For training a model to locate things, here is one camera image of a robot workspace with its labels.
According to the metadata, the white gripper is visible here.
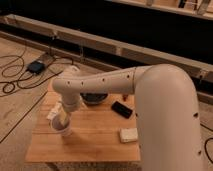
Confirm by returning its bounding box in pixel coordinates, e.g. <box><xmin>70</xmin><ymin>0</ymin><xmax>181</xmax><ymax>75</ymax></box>
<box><xmin>59</xmin><ymin>96</ymin><xmax>81</xmax><ymax>126</ymax></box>

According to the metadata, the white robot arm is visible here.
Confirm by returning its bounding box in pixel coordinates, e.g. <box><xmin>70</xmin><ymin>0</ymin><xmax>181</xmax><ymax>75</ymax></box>
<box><xmin>52</xmin><ymin>64</ymin><xmax>204</xmax><ymax>171</ymax></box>

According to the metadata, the black ceramic bowl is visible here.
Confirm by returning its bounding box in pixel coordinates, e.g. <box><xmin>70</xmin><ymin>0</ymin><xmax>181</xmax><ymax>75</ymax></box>
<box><xmin>81</xmin><ymin>93</ymin><xmax>108</xmax><ymax>105</ymax></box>

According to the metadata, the wooden table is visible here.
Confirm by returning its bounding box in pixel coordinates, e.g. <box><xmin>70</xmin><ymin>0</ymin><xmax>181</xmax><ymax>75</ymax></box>
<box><xmin>26</xmin><ymin>85</ymin><xmax>140</xmax><ymax>164</ymax></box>

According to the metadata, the black rectangular device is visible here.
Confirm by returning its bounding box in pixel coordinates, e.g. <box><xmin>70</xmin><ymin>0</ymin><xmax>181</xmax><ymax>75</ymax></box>
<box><xmin>111</xmin><ymin>101</ymin><xmax>132</xmax><ymax>119</ymax></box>

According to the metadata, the blue power adapter box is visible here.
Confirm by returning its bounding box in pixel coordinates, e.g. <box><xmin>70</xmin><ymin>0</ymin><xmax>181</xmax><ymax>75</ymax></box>
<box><xmin>27</xmin><ymin>61</ymin><xmax>45</xmax><ymax>74</ymax></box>

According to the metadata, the small red-brown bottle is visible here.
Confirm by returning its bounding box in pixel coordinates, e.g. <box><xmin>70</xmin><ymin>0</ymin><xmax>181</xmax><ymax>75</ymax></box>
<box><xmin>122</xmin><ymin>94</ymin><xmax>129</xmax><ymax>101</ymax></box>

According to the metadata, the white sponge block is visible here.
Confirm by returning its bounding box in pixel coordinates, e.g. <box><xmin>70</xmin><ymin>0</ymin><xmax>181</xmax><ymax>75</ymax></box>
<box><xmin>119</xmin><ymin>128</ymin><xmax>138</xmax><ymax>143</ymax></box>

